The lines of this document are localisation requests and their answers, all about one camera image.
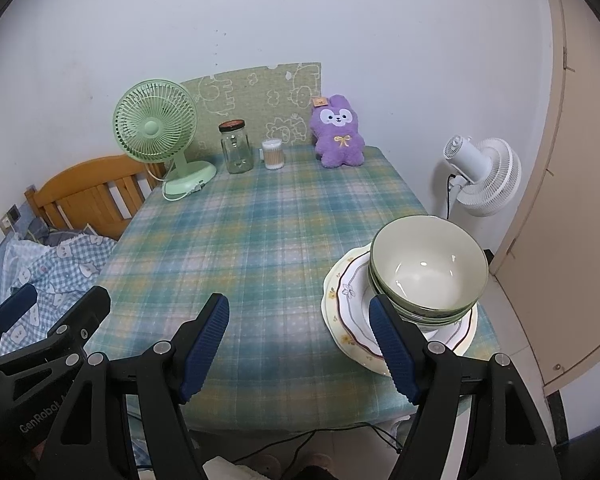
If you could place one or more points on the wooden bed headboard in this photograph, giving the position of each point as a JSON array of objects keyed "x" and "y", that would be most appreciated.
[{"x": 85, "y": 190}]

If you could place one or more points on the green patterned board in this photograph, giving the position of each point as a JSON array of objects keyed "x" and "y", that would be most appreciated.
[{"x": 260, "y": 95}]

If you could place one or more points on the checkered bear print blanket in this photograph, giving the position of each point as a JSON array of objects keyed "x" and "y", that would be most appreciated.
[{"x": 65, "y": 265}]

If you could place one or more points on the white standing fan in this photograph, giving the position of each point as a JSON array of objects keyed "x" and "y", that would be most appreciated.
[{"x": 485, "y": 175}]

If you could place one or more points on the cotton swab container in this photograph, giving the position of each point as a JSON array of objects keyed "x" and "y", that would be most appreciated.
[{"x": 272, "y": 157}]

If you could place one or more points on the grey striped cloth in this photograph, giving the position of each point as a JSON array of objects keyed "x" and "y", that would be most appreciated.
[{"x": 45, "y": 233}]

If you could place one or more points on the beige door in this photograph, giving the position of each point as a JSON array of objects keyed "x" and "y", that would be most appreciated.
[{"x": 570, "y": 210}]

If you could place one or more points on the plaid tablecloth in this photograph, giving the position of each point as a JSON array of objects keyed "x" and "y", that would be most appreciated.
[{"x": 270, "y": 240}]

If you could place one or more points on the glass jar with dark lid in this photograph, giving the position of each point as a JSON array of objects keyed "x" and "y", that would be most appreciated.
[{"x": 236, "y": 152}]

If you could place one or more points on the wall socket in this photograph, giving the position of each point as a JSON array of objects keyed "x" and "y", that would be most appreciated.
[{"x": 9, "y": 220}]

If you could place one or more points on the scalloped yellow floral plate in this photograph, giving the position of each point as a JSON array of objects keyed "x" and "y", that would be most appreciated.
[{"x": 344, "y": 346}]

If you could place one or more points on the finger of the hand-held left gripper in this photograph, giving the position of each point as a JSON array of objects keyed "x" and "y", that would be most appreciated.
[
  {"x": 15, "y": 306},
  {"x": 92, "y": 305}
]

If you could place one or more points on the white fabric item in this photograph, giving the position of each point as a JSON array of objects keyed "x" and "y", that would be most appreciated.
[{"x": 230, "y": 471}]

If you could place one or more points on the beige slipper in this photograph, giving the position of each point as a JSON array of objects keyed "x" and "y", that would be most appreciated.
[
  {"x": 320, "y": 461},
  {"x": 276, "y": 464}
]

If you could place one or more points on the purple plush bunny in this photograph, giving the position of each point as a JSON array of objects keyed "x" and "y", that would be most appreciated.
[{"x": 337, "y": 135}]

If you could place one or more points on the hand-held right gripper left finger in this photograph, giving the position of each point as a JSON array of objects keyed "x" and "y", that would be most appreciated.
[{"x": 205, "y": 347}]

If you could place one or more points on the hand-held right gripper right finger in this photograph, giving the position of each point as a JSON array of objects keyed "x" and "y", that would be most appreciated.
[{"x": 395, "y": 350}]

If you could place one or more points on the green desk fan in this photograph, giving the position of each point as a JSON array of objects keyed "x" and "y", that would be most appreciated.
[{"x": 152, "y": 125}]

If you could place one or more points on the small red flower plate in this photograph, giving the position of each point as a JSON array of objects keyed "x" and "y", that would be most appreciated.
[{"x": 352, "y": 302}]

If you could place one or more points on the round yellow floral plate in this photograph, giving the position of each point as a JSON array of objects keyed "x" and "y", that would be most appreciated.
[{"x": 333, "y": 294}]

